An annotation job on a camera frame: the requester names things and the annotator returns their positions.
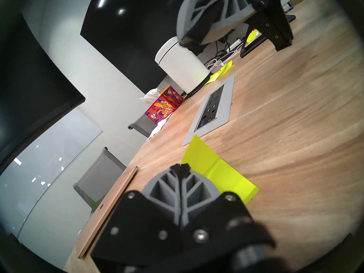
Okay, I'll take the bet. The rose gold closed laptop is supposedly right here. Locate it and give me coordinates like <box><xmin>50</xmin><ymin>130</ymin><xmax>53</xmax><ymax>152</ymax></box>
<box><xmin>77</xmin><ymin>165</ymin><xmax>139</xmax><ymax>259</ymax></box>

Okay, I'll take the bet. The grey mesh office chair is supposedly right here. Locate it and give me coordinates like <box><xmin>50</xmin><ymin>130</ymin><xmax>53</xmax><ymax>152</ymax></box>
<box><xmin>73</xmin><ymin>147</ymin><xmax>127</xmax><ymax>210</ymax></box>
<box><xmin>128</xmin><ymin>113</ymin><xmax>157</xmax><ymax>138</ymax></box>

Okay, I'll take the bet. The grey table power outlet panel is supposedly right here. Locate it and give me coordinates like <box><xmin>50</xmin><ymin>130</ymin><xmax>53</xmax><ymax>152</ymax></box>
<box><xmin>182</xmin><ymin>73</ymin><xmax>236</xmax><ymax>147</ymax></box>

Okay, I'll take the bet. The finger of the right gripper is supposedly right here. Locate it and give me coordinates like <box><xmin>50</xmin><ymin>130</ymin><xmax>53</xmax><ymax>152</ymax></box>
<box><xmin>176</xmin><ymin>0</ymin><xmax>295</xmax><ymax>51</ymax></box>

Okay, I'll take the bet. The yellow sticky note pad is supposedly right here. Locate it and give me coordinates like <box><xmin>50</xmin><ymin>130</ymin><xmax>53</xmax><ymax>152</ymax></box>
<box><xmin>206</xmin><ymin>157</ymin><xmax>260</xmax><ymax>205</ymax></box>

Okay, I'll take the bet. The glass wall whiteboard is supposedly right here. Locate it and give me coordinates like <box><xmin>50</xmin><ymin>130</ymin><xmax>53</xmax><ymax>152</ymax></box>
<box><xmin>0</xmin><ymin>107</ymin><xmax>103</xmax><ymax>239</ymax></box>

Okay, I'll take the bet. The pile of yellow sticky notes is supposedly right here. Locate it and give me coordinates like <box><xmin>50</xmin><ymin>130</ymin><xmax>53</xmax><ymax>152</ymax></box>
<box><xmin>203</xmin><ymin>60</ymin><xmax>233</xmax><ymax>86</ymax></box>

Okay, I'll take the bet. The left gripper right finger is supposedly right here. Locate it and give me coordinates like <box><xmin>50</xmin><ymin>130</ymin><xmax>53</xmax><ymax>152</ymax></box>
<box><xmin>181</xmin><ymin>163</ymin><xmax>257</xmax><ymax>248</ymax></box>

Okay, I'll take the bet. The large black wall television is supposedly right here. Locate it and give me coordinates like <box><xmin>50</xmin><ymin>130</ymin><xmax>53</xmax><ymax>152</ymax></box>
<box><xmin>80</xmin><ymin>0</ymin><xmax>256</xmax><ymax>94</ymax></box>

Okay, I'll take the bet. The colourful floral tissue box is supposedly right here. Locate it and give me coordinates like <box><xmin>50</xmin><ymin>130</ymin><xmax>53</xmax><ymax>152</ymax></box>
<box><xmin>144</xmin><ymin>86</ymin><xmax>184</xmax><ymax>124</ymax></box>

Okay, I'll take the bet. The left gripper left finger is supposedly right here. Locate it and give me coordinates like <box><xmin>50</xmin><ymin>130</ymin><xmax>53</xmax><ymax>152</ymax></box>
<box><xmin>90</xmin><ymin>163</ymin><xmax>183</xmax><ymax>258</ymax></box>

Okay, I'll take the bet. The black cable bundle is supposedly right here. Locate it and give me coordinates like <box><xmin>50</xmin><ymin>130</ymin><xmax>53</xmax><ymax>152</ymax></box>
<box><xmin>213</xmin><ymin>34</ymin><xmax>236</xmax><ymax>62</ymax></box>

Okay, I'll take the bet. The white paper napkin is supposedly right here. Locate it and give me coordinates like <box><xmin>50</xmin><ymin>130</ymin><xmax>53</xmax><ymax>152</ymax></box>
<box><xmin>147</xmin><ymin>116</ymin><xmax>171</xmax><ymax>139</ymax></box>

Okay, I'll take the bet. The white charging cable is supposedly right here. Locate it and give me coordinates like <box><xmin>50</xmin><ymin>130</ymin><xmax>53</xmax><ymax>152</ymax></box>
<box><xmin>208</xmin><ymin>45</ymin><xmax>242</xmax><ymax>71</ymax></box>

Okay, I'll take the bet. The single yellow sticky note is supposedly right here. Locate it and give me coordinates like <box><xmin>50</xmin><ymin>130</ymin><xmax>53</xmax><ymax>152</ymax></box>
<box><xmin>181</xmin><ymin>134</ymin><xmax>219</xmax><ymax>176</ymax></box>

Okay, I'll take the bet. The white cylindrical bin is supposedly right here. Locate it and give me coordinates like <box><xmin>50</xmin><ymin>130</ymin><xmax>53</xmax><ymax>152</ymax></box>
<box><xmin>154</xmin><ymin>36</ymin><xmax>212</xmax><ymax>98</ymax></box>

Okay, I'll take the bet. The white tissue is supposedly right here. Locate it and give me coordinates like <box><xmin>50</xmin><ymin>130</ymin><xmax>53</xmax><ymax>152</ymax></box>
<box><xmin>139</xmin><ymin>88</ymin><xmax>161</xmax><ymax>103</ymax></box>

